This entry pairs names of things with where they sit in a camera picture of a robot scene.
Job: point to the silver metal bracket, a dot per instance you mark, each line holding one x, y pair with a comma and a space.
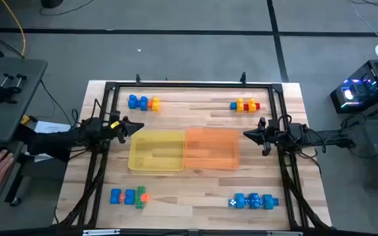
284, 233
100, 232

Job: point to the black round base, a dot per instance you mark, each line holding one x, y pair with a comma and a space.
52, 3

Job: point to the large yellow block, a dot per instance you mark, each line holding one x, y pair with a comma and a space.
155, 104
240, 105
252, 106

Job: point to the yellow tape label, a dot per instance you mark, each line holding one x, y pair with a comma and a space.
115, 125

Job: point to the black caster wheel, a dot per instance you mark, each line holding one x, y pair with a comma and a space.
15, 201

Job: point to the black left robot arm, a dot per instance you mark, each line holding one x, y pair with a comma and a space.
87, 132

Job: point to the yellow translucent plastic bin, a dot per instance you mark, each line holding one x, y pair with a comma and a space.
156, 150

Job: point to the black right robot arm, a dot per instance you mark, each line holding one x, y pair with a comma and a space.
323, 137

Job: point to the white paper sheet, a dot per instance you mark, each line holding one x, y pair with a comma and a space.
51, 127

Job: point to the long green block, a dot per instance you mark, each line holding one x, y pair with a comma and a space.
139, 204

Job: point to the black clamp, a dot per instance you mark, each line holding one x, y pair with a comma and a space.
5, 95

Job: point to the orange translucent plastic bin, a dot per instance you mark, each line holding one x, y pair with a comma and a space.
212, 147

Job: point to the black metal frame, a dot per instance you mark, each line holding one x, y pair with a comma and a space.
192, 85

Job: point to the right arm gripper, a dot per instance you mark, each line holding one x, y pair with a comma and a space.
271, 134

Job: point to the small yellow object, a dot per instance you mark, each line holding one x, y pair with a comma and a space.
25, 120

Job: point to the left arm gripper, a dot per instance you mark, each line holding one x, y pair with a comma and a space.
120, 132

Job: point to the large blue block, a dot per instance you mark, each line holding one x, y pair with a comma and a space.
268, 202
144, 103
130, 197
132, 102
115, 196
254, 200
239, 200

